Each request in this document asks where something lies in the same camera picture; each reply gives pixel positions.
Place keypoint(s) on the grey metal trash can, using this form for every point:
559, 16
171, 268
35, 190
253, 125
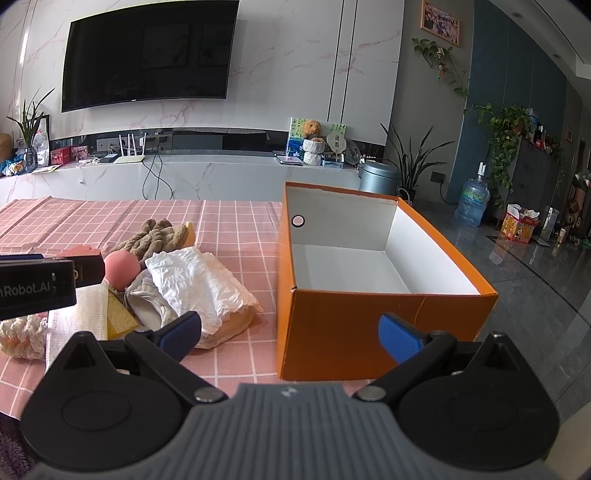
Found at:
379, 178

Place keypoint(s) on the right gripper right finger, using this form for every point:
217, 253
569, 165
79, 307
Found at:
419, 356

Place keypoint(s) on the red sponge block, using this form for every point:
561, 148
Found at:
79, 251

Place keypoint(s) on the colourful gift box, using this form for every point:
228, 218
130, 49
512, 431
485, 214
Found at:
519, 223

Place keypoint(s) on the yellow sponge pad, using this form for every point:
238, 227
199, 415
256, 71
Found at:
119, 320

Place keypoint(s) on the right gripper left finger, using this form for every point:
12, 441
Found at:
157, 355

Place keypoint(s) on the white wifi router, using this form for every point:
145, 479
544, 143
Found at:
132, 149

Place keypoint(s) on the marble tv cabinet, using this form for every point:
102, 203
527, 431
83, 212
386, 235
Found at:
180, 177

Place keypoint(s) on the white paper towel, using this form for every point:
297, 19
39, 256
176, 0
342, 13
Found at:
89, 313

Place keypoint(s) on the framed wall picture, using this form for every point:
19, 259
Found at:
440, 23

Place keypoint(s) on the hanging ivy plant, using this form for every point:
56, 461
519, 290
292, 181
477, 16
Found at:
506, 125

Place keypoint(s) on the red tin box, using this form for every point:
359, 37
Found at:
60, 156

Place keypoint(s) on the brown teddy bear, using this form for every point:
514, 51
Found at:
312, 130

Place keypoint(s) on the potted green floor plant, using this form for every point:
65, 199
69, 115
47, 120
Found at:
411, 162

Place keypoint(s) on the pink foam ball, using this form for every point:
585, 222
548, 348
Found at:
121, 268

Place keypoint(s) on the blue water bottle jug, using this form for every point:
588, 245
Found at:
474, 199

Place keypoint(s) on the green plant in vase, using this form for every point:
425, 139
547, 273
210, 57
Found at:
29, 120

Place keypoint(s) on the pink checkered tablecloth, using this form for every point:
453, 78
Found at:
241, 235

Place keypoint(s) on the black wall television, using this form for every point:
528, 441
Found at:
156, 51

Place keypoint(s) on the white crochet toy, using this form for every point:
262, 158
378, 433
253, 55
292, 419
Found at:
24, 337

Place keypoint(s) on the white paper cloth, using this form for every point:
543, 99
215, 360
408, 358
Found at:
191, 280

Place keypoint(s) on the orange cardboard box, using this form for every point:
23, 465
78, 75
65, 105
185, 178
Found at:
344, 259

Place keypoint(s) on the brown knitted rope toy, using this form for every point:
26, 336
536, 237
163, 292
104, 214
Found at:
155, 237

